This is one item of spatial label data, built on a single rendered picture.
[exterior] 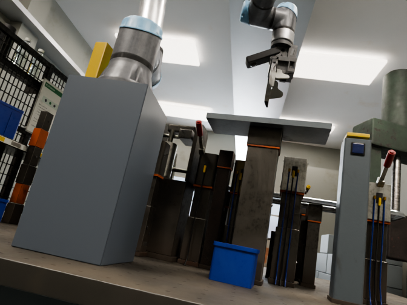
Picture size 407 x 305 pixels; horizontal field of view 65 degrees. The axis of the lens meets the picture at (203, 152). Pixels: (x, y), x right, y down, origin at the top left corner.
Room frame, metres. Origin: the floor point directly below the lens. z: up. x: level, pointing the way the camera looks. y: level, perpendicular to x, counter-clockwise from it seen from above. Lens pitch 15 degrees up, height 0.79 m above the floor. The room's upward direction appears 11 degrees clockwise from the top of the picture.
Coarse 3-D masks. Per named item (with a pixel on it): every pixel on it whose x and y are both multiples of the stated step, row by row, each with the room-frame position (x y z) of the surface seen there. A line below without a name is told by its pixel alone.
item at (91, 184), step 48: (96, 96) 0.68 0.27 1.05; (144, 96) 0.67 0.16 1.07; (48, 144) 0.70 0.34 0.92; (96, 144) 0.68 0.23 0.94; (144, 144) 0.74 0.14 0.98; (48, 192) 0.69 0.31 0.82; (96, 192) 0.67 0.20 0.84; (144, 192) 0.82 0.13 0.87; (48, 240) 0.69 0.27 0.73; (96, 240) 0.67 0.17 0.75
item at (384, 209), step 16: (384, 192) 0.96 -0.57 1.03; (368, 208) 0.97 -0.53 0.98; (384, 208) 0.95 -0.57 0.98; (368, 224) 0.98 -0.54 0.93; (384, 224) 0.97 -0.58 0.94; (368, 240) 0.98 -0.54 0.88; (384, 240) 0.96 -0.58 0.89; (368, 256) 0.97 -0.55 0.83; (384, 256) 0.96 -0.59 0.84; (368, 272) 0.97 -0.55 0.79; (384, 272) 0.96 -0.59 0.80; (368, 288) 0.97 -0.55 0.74; (384, 288) 0.96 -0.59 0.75; (368, 304) 0.96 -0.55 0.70; (384, 304) 0.95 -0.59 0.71
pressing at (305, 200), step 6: (276, 198) 1.26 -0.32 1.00; (306, 198) 1.13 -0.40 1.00; (312, 198) 1.12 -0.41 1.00; (276, 204) 1.34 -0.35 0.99; (306, 204) 1.25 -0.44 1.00; (318, 204) 1.20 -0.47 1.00; (324, 204) 1.17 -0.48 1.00; (330, 204) 1.11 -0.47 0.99; (324, 210) 1.28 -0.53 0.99; (330, 210) 1.27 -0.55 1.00; (396, 216) 1.12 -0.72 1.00; (402, 216) 1.05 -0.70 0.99
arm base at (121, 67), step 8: (112, 56) 0.74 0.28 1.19; (120, 56) 0.73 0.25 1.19; (128, 56) 0.72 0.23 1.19; (136, 56) 0.73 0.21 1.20; (112, 64) 0.73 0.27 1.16; (120, 64) 0.72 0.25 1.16; (128, 64) 0.72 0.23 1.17; (136, 64) 0.73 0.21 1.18; (144, 64) 0.74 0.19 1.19; (104, 72) 0.75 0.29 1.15; (112, 72) 0.71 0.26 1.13; (120, 72) 0.71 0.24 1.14; (128, 72) 0.71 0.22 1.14; (136, 72) 0.73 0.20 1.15; (144, 72) 0.74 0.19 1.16; (152, 72) 0.78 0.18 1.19; (128, 80) 0.71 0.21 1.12; (136, 80) 0.73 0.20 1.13; (144, 80) 0.74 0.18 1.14
